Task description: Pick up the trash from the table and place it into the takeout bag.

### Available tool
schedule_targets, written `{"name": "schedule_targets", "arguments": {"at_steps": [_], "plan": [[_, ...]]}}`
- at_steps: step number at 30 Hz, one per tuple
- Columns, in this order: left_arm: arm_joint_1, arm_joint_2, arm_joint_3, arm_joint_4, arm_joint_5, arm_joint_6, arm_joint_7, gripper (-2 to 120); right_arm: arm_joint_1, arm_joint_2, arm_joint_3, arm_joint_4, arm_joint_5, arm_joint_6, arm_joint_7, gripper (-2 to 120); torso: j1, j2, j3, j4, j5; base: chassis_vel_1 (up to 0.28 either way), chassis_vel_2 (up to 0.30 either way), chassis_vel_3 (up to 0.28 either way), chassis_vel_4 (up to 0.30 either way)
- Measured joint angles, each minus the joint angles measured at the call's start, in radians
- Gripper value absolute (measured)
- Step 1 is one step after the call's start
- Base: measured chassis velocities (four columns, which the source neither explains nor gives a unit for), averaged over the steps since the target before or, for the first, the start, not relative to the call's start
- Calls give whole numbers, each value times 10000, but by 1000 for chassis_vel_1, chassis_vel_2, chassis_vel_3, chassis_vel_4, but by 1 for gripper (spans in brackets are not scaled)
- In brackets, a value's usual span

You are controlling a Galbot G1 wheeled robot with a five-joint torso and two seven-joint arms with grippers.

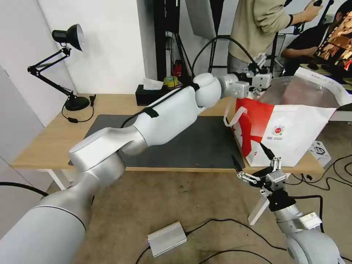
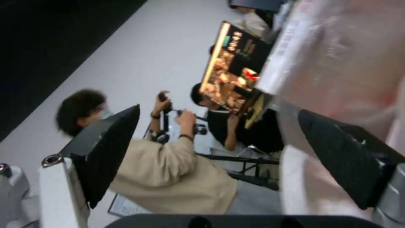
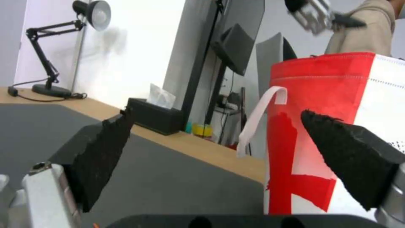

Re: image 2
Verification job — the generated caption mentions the black handheld control rig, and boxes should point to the black handheld control rig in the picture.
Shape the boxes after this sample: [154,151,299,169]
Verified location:
[147,92,209,143]

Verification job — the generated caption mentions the person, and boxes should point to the person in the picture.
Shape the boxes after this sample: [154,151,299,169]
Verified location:
[190,83,285,153]
[55,88,239,215]
[230,4,273,39]

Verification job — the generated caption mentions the translucent pink plastic takeout bag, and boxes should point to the translucent pink plastic takeout bag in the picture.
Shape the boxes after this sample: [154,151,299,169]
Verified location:
[254,0,405,228]

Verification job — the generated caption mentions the black metal stand frame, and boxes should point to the black metal stand frame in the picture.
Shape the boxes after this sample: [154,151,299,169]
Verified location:
[195,145,281,191]

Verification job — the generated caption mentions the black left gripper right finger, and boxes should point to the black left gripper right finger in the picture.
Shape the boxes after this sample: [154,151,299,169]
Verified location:
[298,109,405,228]

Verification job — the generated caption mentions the dark printed food box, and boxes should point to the dark printed food box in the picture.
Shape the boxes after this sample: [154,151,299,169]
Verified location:
[199,21,277,130]

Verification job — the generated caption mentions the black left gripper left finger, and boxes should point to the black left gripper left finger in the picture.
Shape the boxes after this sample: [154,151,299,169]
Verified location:
[37,104,140,228]

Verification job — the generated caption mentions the white paper sheet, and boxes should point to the white paper sheet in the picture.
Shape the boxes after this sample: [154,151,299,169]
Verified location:
[107,193,153,217]

